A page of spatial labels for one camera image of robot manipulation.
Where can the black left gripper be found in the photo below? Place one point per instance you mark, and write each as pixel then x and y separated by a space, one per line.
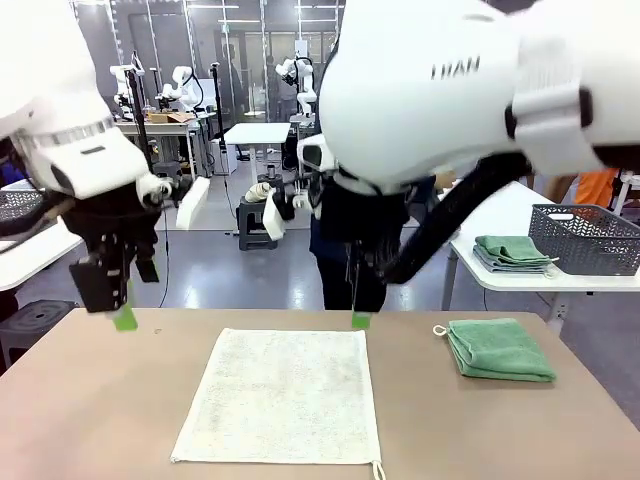
pixel 107 270

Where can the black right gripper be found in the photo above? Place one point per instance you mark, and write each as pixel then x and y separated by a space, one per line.
pixel 365 215

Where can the white terry towel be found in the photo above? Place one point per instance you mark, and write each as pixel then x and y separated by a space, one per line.
pixel 280 395

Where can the green microfibre towel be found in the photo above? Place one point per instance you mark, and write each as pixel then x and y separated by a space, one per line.
pixel 510 247
pixel 500 347

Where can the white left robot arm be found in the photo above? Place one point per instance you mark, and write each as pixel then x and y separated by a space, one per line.
pixel 60 75

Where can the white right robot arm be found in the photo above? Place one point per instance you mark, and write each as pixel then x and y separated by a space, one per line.
pixel 425 100

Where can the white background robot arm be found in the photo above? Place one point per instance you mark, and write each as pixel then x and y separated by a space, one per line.
pixel 302 85
pixel 182 87
pixel 120 85

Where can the gray plastic basket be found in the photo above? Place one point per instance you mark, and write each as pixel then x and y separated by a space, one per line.
pixel 20 205
pixel 585 240

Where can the person's left hand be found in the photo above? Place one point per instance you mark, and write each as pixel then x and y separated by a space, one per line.
pixel 446 181

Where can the person in navy jacket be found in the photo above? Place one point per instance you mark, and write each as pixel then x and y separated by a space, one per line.
pixel 332 280

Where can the dark gray plastic stool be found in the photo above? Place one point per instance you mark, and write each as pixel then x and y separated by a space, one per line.
pixel 255 230
pixel 35 325
pixel 280 185
pixel 169 170

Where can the beige rolled cloth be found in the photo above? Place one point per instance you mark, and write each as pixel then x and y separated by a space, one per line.
pixel 261 191

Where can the black tripod pole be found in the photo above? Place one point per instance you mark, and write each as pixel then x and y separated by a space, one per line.
pixel 217 100
pixel 142 130

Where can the white computer cabinet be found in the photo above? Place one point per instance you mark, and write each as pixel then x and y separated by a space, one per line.
pixel 228 157

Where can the white workshop desk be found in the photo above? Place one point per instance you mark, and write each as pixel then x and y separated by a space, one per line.
pixel 175 128

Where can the dark tumbler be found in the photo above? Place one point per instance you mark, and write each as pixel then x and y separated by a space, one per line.
pixel 272 172

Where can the blue chair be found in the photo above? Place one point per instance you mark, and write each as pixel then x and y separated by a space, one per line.
pixel 11 175

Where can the cardboard box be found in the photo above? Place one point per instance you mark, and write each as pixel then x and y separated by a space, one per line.
pixel 167 118

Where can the person in orange shirt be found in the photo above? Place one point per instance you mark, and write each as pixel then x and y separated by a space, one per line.
pixel 597 185

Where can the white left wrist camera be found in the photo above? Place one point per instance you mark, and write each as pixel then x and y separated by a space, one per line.
pixel 192 202

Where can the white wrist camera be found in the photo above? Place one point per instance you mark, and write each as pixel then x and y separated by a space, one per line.
pixel 192 202
pixel 273 220

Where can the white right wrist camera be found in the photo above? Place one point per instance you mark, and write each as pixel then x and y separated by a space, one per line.
pixel 273 220

